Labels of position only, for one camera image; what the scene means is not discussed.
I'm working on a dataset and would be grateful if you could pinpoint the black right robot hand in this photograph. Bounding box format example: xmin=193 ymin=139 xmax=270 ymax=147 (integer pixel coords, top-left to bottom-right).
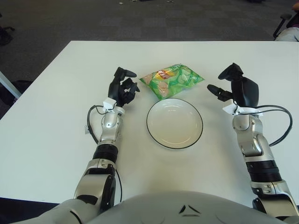
xmin=206 ymin=62 xmax=259 ymax=108

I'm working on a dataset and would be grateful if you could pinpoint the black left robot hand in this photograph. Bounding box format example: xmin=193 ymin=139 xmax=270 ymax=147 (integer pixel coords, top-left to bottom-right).
xmin=107 ymin=67 xmax=141 ymax=108

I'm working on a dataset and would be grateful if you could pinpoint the green chips snack bag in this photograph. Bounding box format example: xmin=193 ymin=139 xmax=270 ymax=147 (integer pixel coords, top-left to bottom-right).
xmin=139 ymin=63 xmax=206 ymax=101

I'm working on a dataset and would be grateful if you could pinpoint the white plate with black rim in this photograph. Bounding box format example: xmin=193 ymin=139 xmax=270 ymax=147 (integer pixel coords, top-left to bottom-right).
xmin=146 ymin=98 xmax=203 ymax=150

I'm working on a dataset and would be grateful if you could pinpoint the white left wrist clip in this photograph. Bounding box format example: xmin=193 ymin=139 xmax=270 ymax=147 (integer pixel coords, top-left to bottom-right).
xmin=102 ymin=98 xmax=117 ymax=112

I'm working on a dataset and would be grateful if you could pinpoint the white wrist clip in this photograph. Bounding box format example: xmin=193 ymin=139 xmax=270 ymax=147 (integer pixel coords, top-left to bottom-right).
xmin=222 ymin=102 xmax=263 ymax=116
xmin=102 ymin=98 xmax=117 ymax=112

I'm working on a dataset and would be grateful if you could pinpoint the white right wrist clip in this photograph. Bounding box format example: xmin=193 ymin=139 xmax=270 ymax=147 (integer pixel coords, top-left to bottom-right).
xmin=222 ymin=102 xmax=263 ymax=116

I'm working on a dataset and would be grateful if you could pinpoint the black bag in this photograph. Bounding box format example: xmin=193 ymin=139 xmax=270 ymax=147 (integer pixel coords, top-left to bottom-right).
xmin=0 ymin=80 xmax=32 ymax=105

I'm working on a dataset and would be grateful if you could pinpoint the white desk leg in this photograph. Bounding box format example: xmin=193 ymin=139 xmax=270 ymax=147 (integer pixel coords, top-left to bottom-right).
xmin=0 ymin=71 xmax=21 ymax=98

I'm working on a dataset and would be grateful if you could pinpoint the grey robot torso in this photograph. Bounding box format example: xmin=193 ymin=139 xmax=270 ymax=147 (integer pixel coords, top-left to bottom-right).
xmin=88 ymin=191 xmax=299 ymax=224

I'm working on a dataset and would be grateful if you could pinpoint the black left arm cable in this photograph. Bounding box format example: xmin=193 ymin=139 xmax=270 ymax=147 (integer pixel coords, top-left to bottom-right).
xmin=86 ymin=105 xmax=106 ymax=144

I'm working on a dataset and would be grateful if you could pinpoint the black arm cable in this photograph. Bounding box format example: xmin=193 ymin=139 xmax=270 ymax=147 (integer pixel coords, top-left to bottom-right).
xmin=86 ymin=105 xmax=106 ymax=144
xmin=256 ymin=105 xmax=293 ymax=147

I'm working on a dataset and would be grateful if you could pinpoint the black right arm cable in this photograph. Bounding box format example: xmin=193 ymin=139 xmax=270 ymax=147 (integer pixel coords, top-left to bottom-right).
xmin=256 ymin=105 xmax=293 ymax=147

